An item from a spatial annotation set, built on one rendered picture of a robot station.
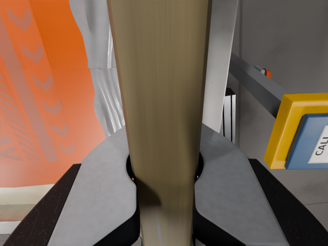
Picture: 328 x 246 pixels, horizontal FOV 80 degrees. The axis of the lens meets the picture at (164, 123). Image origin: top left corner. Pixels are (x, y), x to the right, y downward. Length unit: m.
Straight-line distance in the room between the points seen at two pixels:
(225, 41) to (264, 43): 1.13
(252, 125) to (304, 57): 0.51
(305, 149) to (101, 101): 0.30
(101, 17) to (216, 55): 0.13
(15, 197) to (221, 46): 0.43
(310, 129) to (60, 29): 0.34
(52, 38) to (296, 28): 1.29
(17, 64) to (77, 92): 0.07
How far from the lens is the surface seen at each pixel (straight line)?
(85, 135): 0.32
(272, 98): 0.46
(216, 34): 0.22
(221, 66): 0.23
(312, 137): 0.36
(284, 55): 1.43
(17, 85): 0.32
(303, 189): 2.26
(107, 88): 0.26
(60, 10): 0.27
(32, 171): 0.41
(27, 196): 0.46
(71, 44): 0.27
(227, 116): 1.18
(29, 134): 0.35
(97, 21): 0.25
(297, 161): 0.37
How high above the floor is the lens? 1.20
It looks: 59 degrees down
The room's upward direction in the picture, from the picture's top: 179 degrees clockwise
